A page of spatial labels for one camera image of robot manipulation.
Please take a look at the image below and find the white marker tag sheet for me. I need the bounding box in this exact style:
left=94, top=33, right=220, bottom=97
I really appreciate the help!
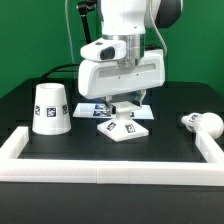
left=73, top=103, right=154, bottom=120

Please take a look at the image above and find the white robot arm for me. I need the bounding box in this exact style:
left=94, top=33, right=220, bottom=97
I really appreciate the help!
left=78, top=0, right=183, bottom=114

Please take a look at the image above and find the white lamp bulb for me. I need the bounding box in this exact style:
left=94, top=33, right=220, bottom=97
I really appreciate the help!
left=181, top=112, right=224, bottom=139

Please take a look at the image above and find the white U-shaped frame barrier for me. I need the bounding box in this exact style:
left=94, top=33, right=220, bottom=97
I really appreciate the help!
left=0, top=126, right=224, bottom=186

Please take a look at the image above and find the white lamp shade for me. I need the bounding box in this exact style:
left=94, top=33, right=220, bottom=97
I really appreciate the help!
left=32, top=83, right=71, bottom=135

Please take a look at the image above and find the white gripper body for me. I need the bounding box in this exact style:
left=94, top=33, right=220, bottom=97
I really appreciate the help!
left=78, top=49, right=165, bottom=99

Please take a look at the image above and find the white cable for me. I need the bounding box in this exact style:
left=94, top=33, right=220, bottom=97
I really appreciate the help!
left=64, top=0, right=76, bottom=64

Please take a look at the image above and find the white lamp base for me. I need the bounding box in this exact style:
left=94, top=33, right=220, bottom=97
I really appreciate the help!
left=97, top=101, right=148, bottom=142

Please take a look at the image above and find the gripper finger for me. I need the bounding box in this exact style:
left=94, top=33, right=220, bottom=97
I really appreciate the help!
left=102, top=96, right=116, bottom=114
left=132, top=90, right=146, bottom=107

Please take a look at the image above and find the black cable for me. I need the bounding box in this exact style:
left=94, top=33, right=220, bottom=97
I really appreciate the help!
left=39, top=63, right=81, bottom=81

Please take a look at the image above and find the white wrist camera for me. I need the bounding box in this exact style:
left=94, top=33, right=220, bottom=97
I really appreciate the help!
left=80, top=38, right=127, bottom=62

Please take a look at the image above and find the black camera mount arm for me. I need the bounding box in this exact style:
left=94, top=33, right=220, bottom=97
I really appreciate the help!
left=76, top=0, right=97, bottom=44

